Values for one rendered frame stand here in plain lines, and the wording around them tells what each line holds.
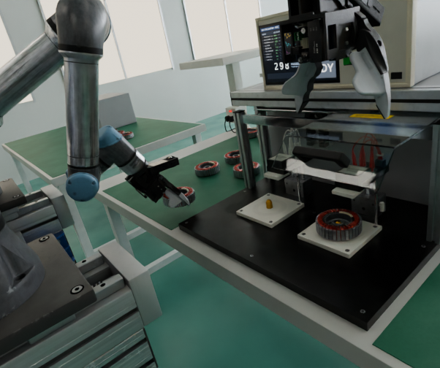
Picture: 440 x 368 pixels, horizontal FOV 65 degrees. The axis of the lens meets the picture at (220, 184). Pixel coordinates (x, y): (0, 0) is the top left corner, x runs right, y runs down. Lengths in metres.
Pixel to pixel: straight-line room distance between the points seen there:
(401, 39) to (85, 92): 0.70
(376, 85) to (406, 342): 0.45
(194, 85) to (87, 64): 5.48
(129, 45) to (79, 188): 4.94
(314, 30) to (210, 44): 6.12
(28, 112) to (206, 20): 3.28
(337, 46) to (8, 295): 0.49
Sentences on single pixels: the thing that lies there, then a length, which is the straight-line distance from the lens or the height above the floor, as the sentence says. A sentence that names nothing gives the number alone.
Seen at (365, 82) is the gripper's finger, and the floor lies 1.20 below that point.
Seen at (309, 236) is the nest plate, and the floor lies 0.78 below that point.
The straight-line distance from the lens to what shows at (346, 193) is 0.91.
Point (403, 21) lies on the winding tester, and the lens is 0.87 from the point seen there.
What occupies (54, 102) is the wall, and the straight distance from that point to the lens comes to 5.32.
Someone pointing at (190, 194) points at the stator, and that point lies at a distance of 1.15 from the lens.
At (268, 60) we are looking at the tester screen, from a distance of 1.09.
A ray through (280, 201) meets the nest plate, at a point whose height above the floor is 0.78.
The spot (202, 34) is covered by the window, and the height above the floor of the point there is 1.41.
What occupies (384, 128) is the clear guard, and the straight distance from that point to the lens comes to 0.76.
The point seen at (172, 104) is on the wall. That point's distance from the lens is 6.04.
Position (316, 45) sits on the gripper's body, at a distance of 0.46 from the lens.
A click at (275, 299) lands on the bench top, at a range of 0.80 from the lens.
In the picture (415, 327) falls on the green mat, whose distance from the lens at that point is 0.76.
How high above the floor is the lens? 1.28
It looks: 23 degrees down
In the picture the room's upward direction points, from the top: 11 degrees counter-clockwise
